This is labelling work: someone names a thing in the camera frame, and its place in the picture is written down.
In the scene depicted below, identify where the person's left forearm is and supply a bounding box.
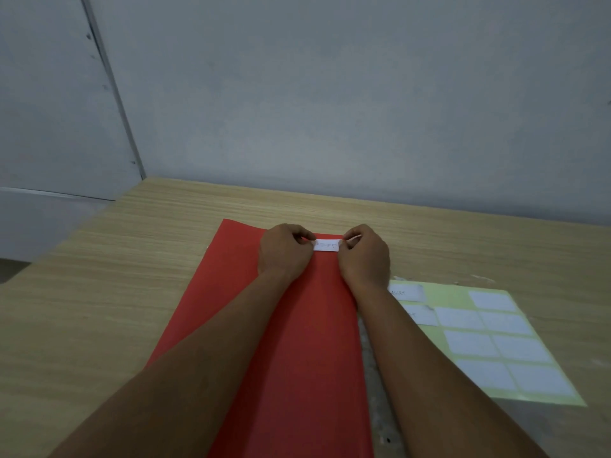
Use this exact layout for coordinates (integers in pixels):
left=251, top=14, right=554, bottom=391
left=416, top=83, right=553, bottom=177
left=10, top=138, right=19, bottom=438
left=48, top=269, right=293, bottom=458

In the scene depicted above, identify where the grey metal wall trim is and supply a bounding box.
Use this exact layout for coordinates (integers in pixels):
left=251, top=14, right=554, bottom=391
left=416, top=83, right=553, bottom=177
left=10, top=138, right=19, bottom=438
left=79, top=0, right=147, bottom=181

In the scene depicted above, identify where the person's right forearm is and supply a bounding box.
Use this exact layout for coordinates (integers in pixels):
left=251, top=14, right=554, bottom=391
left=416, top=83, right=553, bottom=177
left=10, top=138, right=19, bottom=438
left=355, top=283, right=550, bottom=458

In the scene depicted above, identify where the person's left hand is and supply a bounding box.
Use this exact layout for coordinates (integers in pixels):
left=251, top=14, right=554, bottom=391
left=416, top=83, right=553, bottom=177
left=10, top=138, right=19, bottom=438
left=258, top=223, right=317, bottom=283

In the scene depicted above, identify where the light green sticker backing sheet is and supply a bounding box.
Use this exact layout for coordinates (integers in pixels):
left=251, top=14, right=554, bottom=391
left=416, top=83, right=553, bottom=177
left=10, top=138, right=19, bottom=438
left=387, top=280, right=587, bottom=408

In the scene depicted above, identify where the red paper folder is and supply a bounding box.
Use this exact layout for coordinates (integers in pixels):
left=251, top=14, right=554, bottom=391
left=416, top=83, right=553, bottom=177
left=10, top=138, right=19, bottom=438
left=145, top=219, right=374, bottom=458

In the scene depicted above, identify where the person's right hand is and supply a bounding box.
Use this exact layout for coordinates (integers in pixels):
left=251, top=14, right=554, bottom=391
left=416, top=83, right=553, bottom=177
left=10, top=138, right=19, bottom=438
left=337, top=224, right=391, bottom=295

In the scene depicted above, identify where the group of white blank stickers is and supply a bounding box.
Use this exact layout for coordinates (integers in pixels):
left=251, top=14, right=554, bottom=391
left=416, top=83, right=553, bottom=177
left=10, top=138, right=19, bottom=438
left=389, top=283, right=577, bottom=397

